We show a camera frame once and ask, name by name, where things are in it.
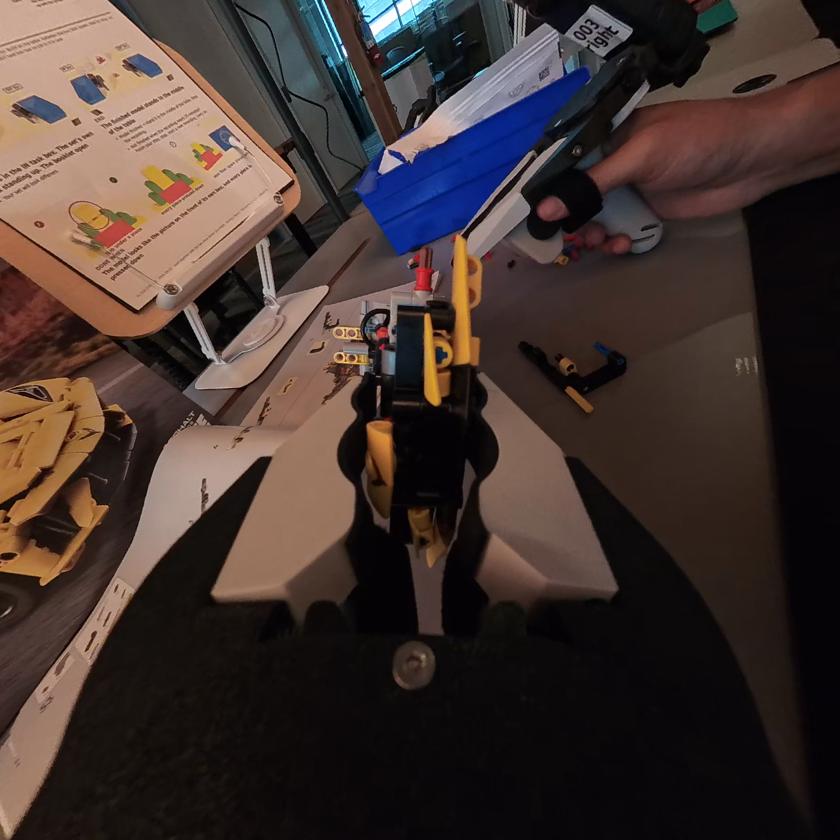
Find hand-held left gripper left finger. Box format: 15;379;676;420
210;379;368;606

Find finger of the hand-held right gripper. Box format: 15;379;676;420
459;150;540;240
469;163;549;260

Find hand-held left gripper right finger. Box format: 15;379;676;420
471;375;619;599

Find small black yellow lego assembly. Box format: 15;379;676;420
517;340;629;416

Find partly built lego car chassis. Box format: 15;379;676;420
331;233;488;570

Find person's right forearm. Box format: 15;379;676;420
755;82;840;201

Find lego instruction booklet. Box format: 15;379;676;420
0;281;427;782

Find lego set cardboard box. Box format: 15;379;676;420
0;259;219;737

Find person's right hand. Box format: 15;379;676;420
535;98;756;258

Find blue plastic bin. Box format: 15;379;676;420
354;66;592;258

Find white paper bags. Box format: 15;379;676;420
379;23;567;176

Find brown wooden post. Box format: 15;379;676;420
325;0;403;147

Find black cable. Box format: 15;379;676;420
233;0;370;179

